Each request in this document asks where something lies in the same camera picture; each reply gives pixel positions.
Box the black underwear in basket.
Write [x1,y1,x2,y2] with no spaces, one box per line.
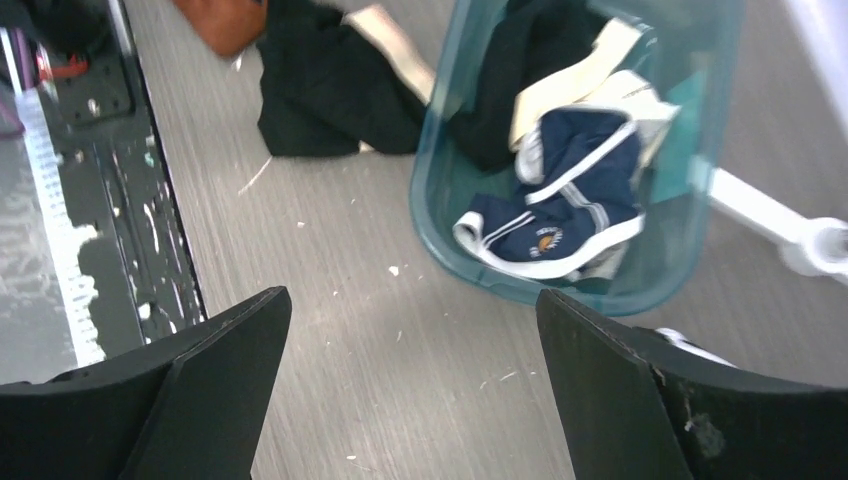
[448,0,608,172]

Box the teal plastic basket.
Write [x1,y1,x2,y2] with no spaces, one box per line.
[409,1,744,316]

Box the white clothes rack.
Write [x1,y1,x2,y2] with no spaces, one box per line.
[708,0,848,286]

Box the brown towel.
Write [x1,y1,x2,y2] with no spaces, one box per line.
[172,0,268,58]

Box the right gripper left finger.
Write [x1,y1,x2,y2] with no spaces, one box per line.
[1,286,292,479]

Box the white black underwear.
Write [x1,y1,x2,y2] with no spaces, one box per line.
[654,327,736,368]

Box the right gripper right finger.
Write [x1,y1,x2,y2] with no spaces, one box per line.
[536,290,847,479]

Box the black underwear beige waistband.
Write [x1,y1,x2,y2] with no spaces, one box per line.
[257,1,435,157]

